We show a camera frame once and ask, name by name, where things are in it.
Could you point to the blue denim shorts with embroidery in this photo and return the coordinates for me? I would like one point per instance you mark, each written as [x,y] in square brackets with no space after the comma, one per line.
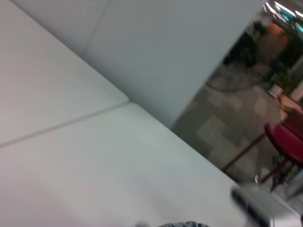
[184,224]

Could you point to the black bulky object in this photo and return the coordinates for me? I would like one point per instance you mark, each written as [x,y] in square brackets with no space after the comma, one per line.
[246,49]

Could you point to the small white pot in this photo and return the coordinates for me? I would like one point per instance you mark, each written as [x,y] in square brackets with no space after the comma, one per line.
[276,91]

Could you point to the red round stool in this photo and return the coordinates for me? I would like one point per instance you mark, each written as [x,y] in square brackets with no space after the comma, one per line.
[286,142]

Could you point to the white slotted plastic box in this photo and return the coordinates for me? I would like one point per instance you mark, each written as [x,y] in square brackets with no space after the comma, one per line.
[260,201]

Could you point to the green plant in orange pot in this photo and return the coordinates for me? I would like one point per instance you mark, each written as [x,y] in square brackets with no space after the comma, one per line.
[279,35]

